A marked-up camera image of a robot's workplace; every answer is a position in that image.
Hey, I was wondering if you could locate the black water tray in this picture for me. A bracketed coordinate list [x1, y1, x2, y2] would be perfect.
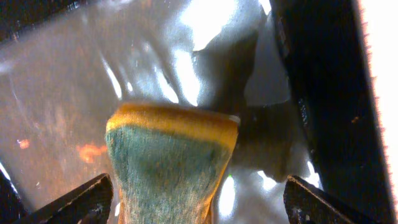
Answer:
[1, 1, 397, 223]

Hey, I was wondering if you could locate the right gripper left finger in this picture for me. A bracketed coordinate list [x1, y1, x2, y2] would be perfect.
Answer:
[13, 173, 113, 224]

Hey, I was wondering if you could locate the green yellow sponge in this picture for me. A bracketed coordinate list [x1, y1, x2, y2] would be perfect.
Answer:
[105, 103, 239, 223]

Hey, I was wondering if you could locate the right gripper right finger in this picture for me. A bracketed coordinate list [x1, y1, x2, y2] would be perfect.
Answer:
[283, 175, 376, 224]

